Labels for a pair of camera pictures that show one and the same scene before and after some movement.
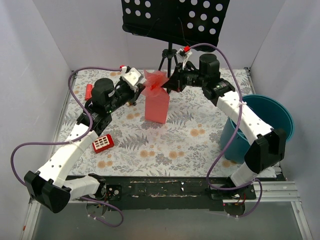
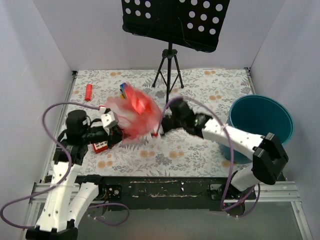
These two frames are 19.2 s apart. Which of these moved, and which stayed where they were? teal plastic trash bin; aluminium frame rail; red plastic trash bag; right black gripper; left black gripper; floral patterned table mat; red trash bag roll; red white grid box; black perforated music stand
Moved: red plastic trash bag; left black gripper; right black gripper
Stayed: black perforated music stand; red trash bag roll; aluminium frame rail; red white grid box; floral patterned table mat; teal plastic trash bin
